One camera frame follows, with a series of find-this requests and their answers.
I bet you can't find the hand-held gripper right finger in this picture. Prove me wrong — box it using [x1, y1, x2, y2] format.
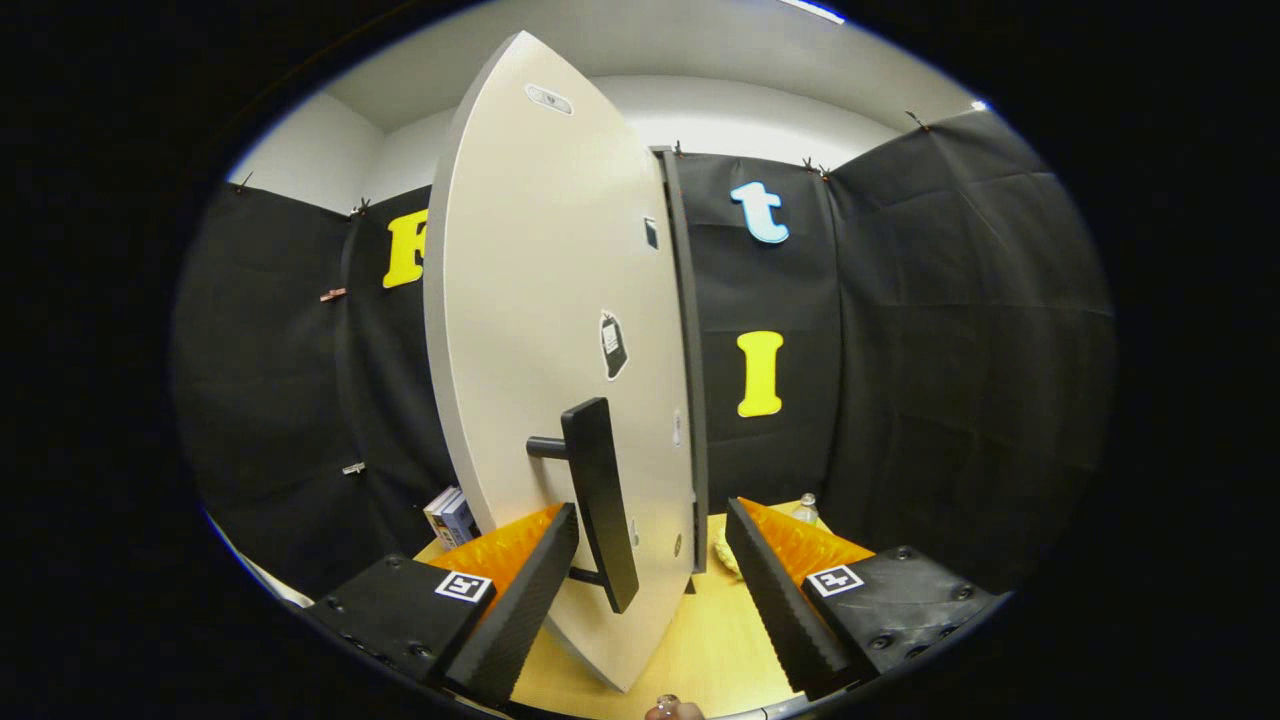
[725, 497, 1006, 701]

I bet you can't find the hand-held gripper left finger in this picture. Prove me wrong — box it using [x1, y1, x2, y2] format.
[305, 503, 581, 709]

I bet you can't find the black door handle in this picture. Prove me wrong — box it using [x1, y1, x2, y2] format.
[526, 397, 641, 614]

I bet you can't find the dark grey shoe cabinet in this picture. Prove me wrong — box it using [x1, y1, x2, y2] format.
[655, 147, 711, 576]

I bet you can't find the beige shoe cabinet door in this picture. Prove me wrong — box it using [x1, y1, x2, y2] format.
[423, 30, 698, 693]

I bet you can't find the pale yellow cloth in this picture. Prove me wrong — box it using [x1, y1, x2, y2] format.
[712, 530, 749, 581]

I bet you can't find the white book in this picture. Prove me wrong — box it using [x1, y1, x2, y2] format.
[423, 487, 461, 549]

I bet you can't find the black backdrop cloth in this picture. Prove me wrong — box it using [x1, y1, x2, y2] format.
[175, 105, 1116, 601]

